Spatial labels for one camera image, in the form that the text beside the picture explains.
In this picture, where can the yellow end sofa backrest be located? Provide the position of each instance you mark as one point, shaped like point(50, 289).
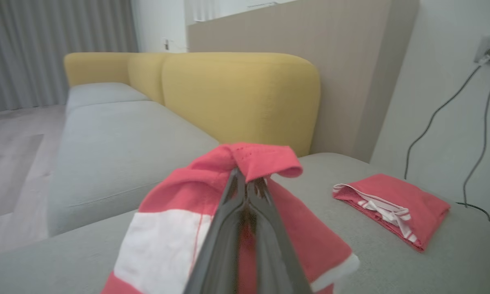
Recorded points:
point(94, 67)

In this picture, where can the large yellow sofa backrest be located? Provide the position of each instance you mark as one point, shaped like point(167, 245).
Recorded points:
point(241, 98)

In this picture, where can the grey pleated curtain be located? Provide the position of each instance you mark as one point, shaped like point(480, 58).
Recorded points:
point(45, 49)

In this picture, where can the white wall socket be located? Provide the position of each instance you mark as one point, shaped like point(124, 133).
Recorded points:
point(479, 49)

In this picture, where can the narrow yellow sofa backrest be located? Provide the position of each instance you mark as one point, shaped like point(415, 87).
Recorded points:
point(147, 73)

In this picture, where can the red basketball jersey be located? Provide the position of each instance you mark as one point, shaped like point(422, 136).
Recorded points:
point(416, 200)

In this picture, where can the grey sofa seat cushion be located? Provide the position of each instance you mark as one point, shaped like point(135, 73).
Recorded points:
point(118, 155)
point(98, 94)

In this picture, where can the red basketball shorts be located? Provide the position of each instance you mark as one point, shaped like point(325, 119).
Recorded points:
point(167, 192)

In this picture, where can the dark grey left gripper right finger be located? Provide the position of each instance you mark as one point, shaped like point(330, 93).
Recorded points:
point(275, 253)

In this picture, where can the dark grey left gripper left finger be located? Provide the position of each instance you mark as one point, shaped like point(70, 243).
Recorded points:
point(216, 245)

